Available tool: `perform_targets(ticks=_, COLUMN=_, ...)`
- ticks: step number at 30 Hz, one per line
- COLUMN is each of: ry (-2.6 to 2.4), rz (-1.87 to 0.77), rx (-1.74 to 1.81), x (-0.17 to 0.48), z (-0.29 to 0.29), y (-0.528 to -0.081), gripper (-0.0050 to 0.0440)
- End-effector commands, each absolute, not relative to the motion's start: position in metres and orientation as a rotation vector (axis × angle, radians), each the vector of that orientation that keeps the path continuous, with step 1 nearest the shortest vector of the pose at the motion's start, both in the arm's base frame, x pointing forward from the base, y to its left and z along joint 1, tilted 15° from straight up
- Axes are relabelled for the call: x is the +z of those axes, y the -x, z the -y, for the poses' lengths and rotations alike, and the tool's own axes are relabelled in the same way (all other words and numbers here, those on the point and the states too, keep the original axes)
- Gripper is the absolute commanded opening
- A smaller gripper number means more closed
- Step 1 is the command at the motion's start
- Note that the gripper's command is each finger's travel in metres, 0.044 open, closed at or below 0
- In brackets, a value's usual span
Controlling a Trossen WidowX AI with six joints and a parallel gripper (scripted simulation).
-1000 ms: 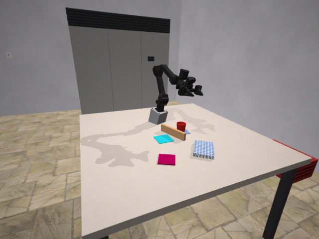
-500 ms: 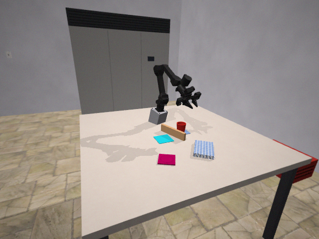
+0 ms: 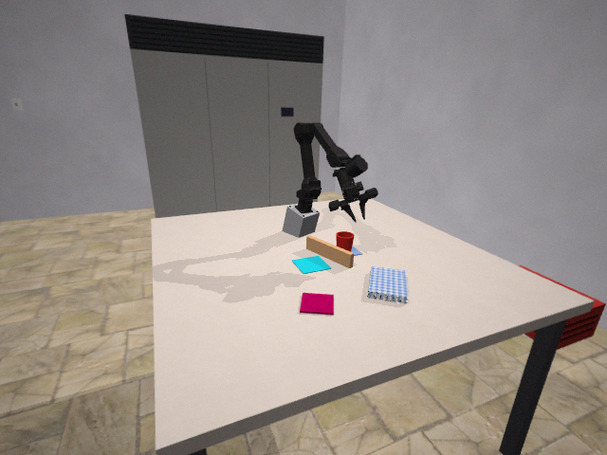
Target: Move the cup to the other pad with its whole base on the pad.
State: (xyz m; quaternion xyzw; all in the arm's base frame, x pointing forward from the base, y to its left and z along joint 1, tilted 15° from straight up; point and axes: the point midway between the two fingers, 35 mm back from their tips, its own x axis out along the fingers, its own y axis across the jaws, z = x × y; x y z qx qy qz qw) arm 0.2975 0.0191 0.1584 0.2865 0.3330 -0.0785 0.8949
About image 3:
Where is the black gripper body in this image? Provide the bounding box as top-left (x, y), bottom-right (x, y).
top-left (328, 179), bottom-right (378, 211)

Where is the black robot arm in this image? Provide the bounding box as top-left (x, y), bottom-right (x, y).
top-left (294, 122), bottom-right (368, 213)

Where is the blue checkered towel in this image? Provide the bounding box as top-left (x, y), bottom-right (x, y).
top-left (368, 266), bottom-right (408, 304)

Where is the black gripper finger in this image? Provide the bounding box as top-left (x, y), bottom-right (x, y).
top-left (341, 204), bottom-right (357, 223)
top-left (359, 198), bottom-right (368, 220)

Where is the dark pink flat square pad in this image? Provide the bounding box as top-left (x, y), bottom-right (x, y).
top-left (300, 293), bottom-right (334, 316)

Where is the red cup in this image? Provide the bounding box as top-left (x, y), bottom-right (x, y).
top-left (336, 231), bottom-right (354, 252)

